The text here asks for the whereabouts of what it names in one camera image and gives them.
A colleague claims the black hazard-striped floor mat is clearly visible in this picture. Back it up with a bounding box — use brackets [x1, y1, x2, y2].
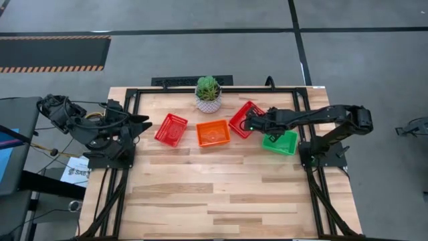
[0, 35, 112, 74]

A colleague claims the black stand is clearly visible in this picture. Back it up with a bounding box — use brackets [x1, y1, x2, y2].
[395, 116, 428, 137]

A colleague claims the red plastic basket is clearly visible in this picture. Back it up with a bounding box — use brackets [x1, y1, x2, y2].
[228, 100, 267, 140]
[154, 112, 189, 148]
[156, 115, 186, 145]

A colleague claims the black floor grille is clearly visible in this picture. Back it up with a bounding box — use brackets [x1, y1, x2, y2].
[150, 74, 234, 87]

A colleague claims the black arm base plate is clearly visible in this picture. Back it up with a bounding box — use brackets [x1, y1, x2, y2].
[298, 140, 349, 168]
[82, 143, 136, 170]

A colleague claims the white printed paper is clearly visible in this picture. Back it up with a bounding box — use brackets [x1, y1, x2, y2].
[60, 156, 91, 188]

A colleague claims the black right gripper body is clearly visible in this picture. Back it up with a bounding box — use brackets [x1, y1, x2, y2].
[251, 108, 279, 135]

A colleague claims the tape roll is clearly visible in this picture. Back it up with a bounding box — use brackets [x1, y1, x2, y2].
[68, 199, 84, 214]

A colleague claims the green plastic basket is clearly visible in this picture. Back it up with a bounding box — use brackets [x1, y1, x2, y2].
[264, 132, 297, 154]
[261, 129, 299, 157]

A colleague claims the black aluminium table frame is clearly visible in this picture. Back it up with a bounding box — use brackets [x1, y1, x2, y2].
[77, 86, 364, 240]

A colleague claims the black beam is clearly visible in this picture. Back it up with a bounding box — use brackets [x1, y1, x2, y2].
[19, 170, 87, 201]

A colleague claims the orange plastic basket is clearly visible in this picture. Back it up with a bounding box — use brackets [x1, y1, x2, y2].
[195, 119, 231, 148]

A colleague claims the yellow cable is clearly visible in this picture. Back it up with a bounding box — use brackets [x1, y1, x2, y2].
[31, 111, 105, 159]

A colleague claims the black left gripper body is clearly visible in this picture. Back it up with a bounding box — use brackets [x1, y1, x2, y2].
[105, 98, 135, 135]

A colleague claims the blue sheet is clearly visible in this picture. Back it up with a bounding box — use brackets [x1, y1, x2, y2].
[0, 129, 20, 183]

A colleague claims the succulent in patterned white pot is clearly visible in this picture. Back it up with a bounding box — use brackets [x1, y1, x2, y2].
[195, 75, 223, 114]

